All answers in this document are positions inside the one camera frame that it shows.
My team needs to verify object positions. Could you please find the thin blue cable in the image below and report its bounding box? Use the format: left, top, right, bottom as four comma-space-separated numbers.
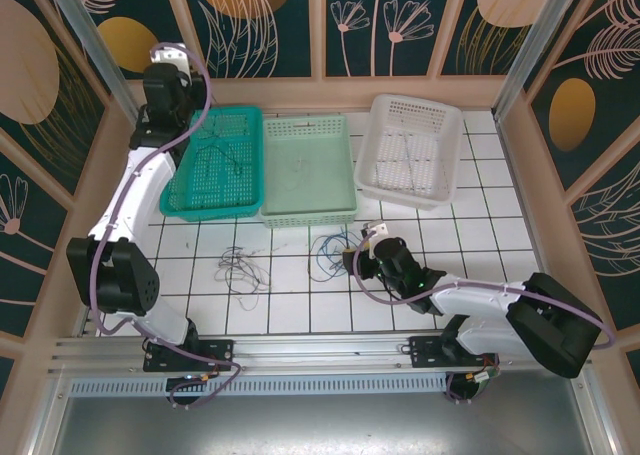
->
308, 226, 364, 282

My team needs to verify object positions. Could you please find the thin white cable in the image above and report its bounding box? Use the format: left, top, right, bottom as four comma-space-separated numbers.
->
233, 289, 262, 313
286, 156, 310, 190

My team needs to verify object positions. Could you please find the light green plastic tray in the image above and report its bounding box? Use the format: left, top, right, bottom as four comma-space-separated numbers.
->
259, 114, 360, 230

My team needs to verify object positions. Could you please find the white plastic basket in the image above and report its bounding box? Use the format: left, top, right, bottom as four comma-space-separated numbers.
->
352, 93, 464, 211

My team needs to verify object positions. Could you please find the teal plastic basket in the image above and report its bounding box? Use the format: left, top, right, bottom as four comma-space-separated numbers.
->
158, 105, 265, 224

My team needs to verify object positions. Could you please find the metal sheet panel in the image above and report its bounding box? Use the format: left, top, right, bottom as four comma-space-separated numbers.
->
29, 369, 614, 455

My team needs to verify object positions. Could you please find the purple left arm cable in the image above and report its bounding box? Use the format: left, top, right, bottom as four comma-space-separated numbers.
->
91, 44, 246, 410

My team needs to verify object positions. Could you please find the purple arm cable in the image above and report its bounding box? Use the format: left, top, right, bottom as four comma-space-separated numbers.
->
352, 247, 616, 405
91, 44, 246, 410

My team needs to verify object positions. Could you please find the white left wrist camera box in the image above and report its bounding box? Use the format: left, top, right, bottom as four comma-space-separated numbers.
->
151, 44, 192, 76

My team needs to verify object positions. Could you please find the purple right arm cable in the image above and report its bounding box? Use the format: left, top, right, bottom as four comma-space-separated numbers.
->
352, 247, 616, 405

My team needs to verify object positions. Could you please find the aluminium frame post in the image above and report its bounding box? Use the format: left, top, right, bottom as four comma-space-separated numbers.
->
492, 0, 595, 121
42, 0, 147, 126

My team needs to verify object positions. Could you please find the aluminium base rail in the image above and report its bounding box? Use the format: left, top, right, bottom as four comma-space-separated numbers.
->
47, 327, 596, 376

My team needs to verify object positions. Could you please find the grey slotted cable duct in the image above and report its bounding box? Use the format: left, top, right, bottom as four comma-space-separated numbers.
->
69, 374, 449, 397

